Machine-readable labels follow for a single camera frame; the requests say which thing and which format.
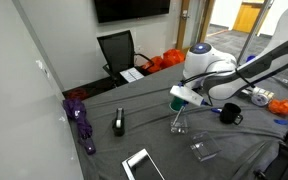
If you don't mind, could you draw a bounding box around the green plastic cup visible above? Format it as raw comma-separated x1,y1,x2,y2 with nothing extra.
169,94,185,113

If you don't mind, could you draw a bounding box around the white framed tablet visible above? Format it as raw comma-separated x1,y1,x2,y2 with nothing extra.
121,148,166,180

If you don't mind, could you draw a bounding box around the white paper sheet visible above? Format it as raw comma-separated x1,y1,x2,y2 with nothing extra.
119,67,145,84

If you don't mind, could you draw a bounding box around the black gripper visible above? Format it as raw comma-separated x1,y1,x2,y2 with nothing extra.
200,94,215,108

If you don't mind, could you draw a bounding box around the black mug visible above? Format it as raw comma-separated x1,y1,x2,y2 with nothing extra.
219,102,244,126

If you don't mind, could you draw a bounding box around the purple folded umbrella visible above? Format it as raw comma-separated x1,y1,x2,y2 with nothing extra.
62,97,97,156

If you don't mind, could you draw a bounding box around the red item on floor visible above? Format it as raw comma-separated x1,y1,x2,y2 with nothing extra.
65,88,91,101

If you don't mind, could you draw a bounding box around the orange crumpled item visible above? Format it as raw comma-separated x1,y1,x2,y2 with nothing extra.
267,98,288,117

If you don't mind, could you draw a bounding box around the blue marker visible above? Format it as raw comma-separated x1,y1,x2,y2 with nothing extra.
172,101,189,131

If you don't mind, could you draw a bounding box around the small clear square container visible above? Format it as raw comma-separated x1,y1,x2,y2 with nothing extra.
169,111,190,135

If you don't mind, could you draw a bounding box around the blue bin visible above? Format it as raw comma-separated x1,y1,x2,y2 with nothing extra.
244,54,258,64

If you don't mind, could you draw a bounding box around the black office chair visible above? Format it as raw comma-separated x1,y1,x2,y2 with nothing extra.
96,29,155,88

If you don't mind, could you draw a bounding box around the black wall television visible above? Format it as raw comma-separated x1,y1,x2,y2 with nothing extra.
93,0,172,24

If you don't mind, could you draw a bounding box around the yellow wooden door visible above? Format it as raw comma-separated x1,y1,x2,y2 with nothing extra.
232,2,263,34

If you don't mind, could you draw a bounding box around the clear plastic box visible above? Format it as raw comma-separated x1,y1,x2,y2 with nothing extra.
239,87,256,99

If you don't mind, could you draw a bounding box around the white tape roll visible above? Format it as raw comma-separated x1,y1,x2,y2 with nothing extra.
250,87,268,107

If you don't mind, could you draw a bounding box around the wooden framed glass door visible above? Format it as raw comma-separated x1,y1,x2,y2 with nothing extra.
175,0,216,56

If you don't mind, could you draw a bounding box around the clear container with metal plate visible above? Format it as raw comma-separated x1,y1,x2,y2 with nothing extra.
189,131,222,163

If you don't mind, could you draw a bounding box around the grey table cloth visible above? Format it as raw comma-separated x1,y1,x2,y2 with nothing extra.
68,53,288,180

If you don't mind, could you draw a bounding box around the black tape dispenser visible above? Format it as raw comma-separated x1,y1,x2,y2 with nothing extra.
111,107,126,137

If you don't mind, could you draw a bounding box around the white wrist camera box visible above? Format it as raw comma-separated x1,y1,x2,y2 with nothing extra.
169,84,206,108

